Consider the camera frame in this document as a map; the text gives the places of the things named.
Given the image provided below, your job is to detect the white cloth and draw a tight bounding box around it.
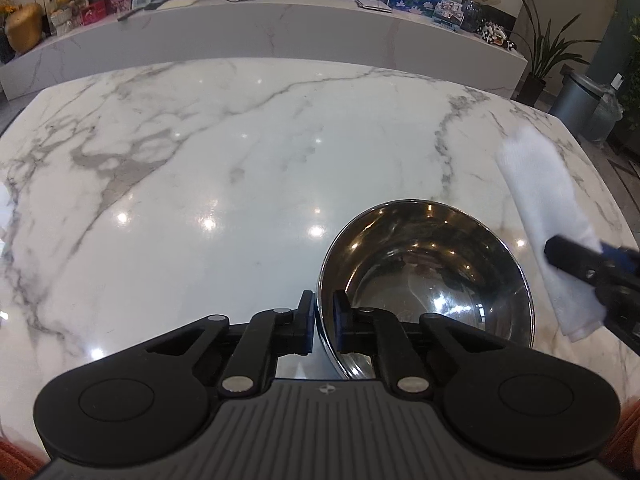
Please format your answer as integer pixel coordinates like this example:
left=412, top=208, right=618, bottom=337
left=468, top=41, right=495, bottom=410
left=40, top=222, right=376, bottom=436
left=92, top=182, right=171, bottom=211
left=497, top=126, right=605, bottom=341

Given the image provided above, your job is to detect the stainless steel bowl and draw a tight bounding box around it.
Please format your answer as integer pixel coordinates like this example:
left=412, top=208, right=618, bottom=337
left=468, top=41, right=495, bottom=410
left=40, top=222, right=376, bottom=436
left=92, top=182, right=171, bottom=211
left=317, top=200, right=535, bottom=379

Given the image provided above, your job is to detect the grey metal trash can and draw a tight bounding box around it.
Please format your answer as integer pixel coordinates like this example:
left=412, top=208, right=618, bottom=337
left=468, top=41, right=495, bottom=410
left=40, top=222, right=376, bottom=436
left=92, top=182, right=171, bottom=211
left=549, top=70, right=608, bottom=136

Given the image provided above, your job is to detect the green potted plant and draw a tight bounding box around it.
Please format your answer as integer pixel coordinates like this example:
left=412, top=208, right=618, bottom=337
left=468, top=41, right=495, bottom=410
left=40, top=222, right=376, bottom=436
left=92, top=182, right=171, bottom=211
left=512, top=0, right=600, bottom=106

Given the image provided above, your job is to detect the marble low counter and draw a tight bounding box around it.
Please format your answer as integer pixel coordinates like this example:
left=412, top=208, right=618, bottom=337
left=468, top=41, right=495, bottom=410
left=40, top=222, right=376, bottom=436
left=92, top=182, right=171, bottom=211
left=1, top=0, right=527, bottom=100

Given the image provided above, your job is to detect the red greeting card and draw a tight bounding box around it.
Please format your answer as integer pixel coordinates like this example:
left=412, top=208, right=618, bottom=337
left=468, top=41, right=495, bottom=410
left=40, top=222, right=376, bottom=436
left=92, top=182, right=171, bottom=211
left=80, top=0, right=107, bottom=26

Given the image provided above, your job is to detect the golden round vase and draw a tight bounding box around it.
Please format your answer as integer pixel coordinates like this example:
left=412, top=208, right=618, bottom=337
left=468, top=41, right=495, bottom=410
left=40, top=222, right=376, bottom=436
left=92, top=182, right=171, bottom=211
left=4, top=2, right=43, bottom=54

